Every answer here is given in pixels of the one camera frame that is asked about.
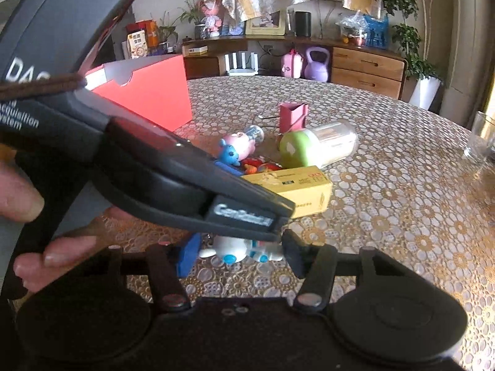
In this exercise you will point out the green capped clear container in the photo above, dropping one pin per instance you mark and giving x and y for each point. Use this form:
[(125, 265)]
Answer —
[(309, 147)]

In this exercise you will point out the small white toy figure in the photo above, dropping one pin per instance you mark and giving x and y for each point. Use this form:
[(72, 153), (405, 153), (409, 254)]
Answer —
[(232, 249)]

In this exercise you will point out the purple kettlebell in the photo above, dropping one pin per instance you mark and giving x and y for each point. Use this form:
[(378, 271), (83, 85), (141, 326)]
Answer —
[(318, 65)]

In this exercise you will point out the orange red box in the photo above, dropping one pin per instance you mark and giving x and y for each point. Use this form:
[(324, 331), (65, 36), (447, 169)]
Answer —
[(149, 31)]

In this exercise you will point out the pink backpack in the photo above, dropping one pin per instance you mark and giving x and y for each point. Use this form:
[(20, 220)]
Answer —
[(292, 65)]

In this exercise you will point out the clear drinking glass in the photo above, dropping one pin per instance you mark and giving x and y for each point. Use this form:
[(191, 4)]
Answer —
[(479, 139)]

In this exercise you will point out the clear plastic bag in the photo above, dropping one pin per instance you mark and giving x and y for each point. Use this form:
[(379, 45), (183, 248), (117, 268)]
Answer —
[(352, 27)]

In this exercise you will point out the black cabinet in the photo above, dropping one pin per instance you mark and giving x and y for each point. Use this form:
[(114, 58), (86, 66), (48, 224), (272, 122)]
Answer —
[(122, 42)]

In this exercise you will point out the grey standing air conditioner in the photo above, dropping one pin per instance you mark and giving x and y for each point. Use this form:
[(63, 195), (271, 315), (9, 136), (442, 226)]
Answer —
[(464, 65)]

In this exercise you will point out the pink doll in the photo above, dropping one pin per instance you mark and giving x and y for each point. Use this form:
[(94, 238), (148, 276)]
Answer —
[(212, 15)]

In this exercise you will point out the printed snack box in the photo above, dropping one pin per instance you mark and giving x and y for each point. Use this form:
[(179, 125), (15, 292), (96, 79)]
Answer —
[(138, 45)]

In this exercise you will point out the wooden media cabinet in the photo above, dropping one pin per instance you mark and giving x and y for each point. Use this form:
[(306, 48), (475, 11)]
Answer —
[(367, 69)]

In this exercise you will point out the red orange toy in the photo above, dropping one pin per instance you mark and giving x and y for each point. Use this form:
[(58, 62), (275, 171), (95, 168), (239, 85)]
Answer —
[(261, 166)]

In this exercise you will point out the tall green houseplant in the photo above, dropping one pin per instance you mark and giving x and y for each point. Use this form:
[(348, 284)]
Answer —
[(406, 27)]

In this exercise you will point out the small potted plant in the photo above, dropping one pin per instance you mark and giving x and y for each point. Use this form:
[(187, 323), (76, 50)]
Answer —
[(199, 25), (168, 34)]

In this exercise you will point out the red cardboard box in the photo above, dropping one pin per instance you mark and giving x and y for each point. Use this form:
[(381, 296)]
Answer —
[(151, 92)]

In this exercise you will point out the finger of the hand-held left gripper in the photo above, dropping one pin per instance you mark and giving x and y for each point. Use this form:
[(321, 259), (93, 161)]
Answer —
[(229, 168), (239, 210)]

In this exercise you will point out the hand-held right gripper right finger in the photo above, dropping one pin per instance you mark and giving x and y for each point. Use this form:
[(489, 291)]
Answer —
[(294, 255)]

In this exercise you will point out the black speaker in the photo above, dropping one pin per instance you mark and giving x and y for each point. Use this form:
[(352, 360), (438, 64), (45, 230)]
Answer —
[(303, 24)]

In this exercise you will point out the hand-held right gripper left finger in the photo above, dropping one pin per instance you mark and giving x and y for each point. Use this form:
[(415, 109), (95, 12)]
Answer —
[(188, 257)]

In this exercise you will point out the person's left hand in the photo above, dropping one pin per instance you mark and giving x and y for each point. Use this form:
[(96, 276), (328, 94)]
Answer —
[(19, 197)]

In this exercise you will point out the cream photo frame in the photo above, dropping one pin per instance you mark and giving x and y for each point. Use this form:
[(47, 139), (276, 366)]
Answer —
[(265, 25)]

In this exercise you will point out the yellow carton box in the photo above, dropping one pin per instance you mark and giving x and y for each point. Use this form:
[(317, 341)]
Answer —
[(301, 189)]

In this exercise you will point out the pink pig toy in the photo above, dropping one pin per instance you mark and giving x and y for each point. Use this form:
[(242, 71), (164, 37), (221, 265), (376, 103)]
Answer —
[(239, 147)]

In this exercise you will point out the white planter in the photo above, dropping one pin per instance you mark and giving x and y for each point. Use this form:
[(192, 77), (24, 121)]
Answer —
[(425, 92)]

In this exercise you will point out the white router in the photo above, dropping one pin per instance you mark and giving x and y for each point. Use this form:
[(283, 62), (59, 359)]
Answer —
[(241, 65)]

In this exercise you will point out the blue plastic basket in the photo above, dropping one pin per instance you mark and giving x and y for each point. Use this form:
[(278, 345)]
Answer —
[(377, 33)]

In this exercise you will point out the small white box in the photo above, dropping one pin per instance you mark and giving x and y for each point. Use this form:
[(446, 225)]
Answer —
[(194, 50)]

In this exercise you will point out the clear capsule ball toy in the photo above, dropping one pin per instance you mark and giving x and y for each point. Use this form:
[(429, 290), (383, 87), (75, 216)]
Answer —
[(256, 134)]

